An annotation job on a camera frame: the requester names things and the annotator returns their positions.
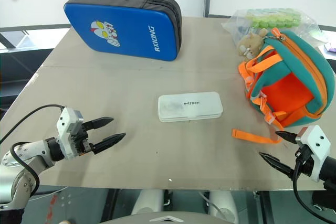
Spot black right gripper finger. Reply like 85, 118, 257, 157
275, 130, 298, 145
258, 152, 295, 180

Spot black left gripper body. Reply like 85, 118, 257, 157
73, 122, 95, 157

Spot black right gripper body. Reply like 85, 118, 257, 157
293, 145, 316, 182

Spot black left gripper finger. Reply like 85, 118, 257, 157
91, 132, 127, 155
83, 116, 114, 131

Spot teal and orange backpack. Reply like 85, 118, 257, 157
231, 27, 336, 145

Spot white plastic case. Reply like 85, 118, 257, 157
157, 91, 224, 123

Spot blue cartoon pencil case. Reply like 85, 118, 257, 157
64, 0, 183, 62

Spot white rounded robot leg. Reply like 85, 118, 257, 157
208, 190, 240, 223

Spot grey robot torso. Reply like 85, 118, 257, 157
99, 210, 237, 224

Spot clear plastic bag green pieces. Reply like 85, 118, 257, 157
221, 7, 329, 49

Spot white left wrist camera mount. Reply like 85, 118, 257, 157
56, 107, 85, 161

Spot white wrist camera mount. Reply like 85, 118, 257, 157
295, 125, 332, 183
56, 107, 85, 161

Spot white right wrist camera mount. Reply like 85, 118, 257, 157
295, 125, 332, 183

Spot beige plush toy keychain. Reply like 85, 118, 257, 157
237, 28, 269, 60

